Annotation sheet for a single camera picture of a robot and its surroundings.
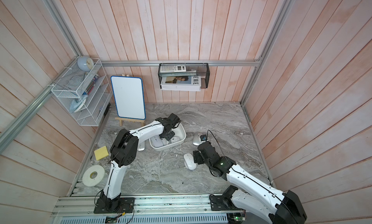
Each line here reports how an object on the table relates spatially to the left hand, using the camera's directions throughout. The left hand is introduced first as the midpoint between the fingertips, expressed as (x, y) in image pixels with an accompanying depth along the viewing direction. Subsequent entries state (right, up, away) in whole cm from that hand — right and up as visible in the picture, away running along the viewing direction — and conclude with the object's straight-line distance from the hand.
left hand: (165, 133), depth 99 cm
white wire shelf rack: (-45, +26, -14) cm, 54 cm away
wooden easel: (-27, +10, +2) cm, 29 cm away
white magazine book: (+12, +34, -7) cm, 36 cm away
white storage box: (+11, +1, +1) cm, 11 cm away
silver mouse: (+22, -5, -1) cm, 23 cm away
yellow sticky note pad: (-41, -12, -7) cm, 43 cm away
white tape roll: (-40, -23, -16) cm, 49 cm away
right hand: (+23, -8, -17) cm, 29 cm away
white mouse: (+16, -16, -13) cm, 26 cm away
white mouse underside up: (+7, -3, -4) cm, 9 cm away
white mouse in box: (-5, -5, -4) cm, 8 cm away
